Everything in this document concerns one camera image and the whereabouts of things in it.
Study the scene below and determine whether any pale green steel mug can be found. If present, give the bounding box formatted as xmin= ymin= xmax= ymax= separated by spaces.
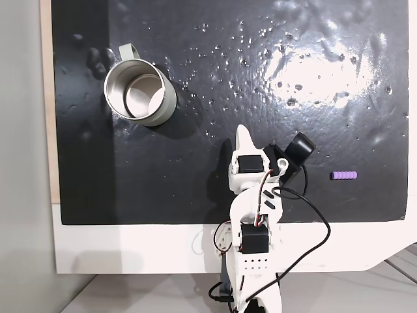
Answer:
xmin=103 ymin=42 xmax=179 ymax=128

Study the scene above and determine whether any black base cable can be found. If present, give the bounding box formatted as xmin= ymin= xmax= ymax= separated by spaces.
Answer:
xmin=207 ymin=280 xmax=236 ymax=304

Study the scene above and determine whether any black table mat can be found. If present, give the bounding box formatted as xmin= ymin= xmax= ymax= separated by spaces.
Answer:
xmin=51 ymin=0 xmax=410 ymax=226

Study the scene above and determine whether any black camera box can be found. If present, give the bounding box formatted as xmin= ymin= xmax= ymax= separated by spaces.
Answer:
xmin=263 ymin=131 xmax=317 ymax=187

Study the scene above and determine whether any purple ribbed pen grip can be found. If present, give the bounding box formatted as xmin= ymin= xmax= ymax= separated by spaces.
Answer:
xmin=329 ymin=170 xmax=359 ymax=181

